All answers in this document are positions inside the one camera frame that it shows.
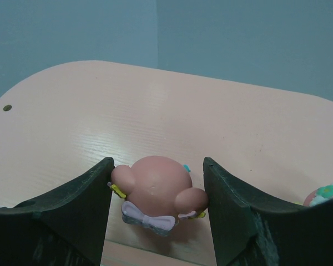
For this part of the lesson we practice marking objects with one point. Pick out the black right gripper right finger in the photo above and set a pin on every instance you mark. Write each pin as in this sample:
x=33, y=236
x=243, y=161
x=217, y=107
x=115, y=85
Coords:
x=251, y=227

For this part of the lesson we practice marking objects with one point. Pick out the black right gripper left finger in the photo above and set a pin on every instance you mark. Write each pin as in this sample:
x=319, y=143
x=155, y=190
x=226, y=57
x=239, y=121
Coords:
x=65, y=226

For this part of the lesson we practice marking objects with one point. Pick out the pink wide-eared toy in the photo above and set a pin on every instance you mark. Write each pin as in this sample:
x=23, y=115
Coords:
x=158, y=193

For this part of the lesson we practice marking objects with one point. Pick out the pink flower-ring bunny toy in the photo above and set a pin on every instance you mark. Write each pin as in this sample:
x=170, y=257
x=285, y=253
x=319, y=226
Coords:
x=319, y=196

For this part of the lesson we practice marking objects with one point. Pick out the pink three-tier shelf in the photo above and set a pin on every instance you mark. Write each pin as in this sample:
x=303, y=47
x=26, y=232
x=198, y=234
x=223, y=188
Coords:
x=59, y=123

